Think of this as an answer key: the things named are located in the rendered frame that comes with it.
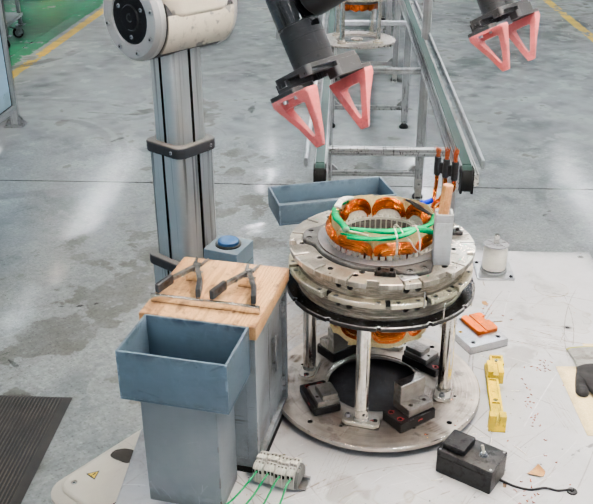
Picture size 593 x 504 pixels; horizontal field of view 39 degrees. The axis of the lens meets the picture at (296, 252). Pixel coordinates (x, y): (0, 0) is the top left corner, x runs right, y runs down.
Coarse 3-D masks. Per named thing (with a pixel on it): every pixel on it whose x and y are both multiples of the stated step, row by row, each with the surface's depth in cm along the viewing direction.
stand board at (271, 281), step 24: (192, 264) 144; (216, 264) 144; (240, 264) 144; (168, 288) 137; (192, 288) 137; (240, 288) 137; (264, 288) 137; (144, 312) 130; (168, 312) 130; (192, 312) 130; (216, 312) 130; (264, 312) 130
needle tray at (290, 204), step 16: (272, 192) 173; (288, 192) 178; (304, 192) 179; (320, 192) 180; (336, 192) 181; (352, 192) 181; (368, 192) 182; (384, 192) 179; (272, 208) 174; (288, 208) 168; (304, 208) 169; (320, 208) 170; (288, 224) 169
